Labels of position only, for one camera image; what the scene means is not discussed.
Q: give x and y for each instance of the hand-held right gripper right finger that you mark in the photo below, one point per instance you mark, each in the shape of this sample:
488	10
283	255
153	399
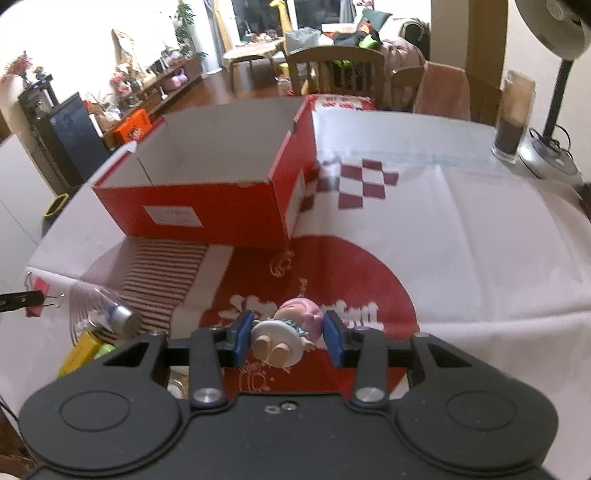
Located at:
333	339

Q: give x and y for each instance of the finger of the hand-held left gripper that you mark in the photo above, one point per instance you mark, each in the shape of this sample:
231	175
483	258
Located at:
18	301

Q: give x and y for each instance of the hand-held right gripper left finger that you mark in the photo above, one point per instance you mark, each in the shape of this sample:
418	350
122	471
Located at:
242	339

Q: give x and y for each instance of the pink haired doll figurine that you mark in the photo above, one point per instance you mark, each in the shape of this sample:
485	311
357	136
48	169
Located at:
295	323

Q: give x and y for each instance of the jar with green lid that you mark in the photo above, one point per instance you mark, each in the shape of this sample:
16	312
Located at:
78	355

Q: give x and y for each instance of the red cardboard box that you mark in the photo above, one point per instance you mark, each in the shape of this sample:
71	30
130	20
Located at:
207	203

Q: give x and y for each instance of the red binder clip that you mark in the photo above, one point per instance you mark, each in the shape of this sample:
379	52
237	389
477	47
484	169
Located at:
36	302

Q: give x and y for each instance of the black bin with yellow rim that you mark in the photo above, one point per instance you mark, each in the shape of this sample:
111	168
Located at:
55	205

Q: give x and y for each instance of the clear bottle with silver cap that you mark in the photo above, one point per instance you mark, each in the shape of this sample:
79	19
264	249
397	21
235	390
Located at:
121	318

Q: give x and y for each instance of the white cabinet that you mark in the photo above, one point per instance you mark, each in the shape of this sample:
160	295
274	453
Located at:
23	194

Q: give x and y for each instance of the red and white printed tablecloth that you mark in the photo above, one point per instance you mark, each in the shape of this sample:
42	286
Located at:
461	240

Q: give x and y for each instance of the black cabinet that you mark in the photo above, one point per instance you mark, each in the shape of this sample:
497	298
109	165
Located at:
64	134

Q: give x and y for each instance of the orange box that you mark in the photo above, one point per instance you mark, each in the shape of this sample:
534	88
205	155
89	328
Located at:
134	127

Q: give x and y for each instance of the pink flowers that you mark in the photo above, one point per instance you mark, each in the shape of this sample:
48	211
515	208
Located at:
18	67

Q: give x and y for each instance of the red patterned cushion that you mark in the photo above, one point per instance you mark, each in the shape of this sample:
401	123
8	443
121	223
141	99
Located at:
341	101

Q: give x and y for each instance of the wooden chair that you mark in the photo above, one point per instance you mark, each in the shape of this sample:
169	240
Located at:
406	87
323	69

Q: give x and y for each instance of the wooden sideboard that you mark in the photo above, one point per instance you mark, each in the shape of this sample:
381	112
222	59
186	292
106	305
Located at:
171	83

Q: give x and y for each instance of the purple plush toy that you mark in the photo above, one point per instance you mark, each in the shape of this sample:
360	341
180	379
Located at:
178	78

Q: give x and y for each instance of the pink towel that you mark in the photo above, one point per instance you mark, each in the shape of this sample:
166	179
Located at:
443	90

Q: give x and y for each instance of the tall glass with brown contents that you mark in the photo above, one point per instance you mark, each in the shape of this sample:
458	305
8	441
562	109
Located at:
512	120

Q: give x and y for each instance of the wooden coffee table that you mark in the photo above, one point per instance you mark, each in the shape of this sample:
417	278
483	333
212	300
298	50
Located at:
254	48

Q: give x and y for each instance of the sofa with clothes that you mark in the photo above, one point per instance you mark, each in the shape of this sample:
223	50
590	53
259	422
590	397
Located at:
401	41

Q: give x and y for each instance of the green potted plant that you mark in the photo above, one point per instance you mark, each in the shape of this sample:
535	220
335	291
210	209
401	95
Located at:
184	27

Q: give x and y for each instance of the yellow giraffe toy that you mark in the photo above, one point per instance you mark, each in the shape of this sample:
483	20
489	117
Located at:
279	16

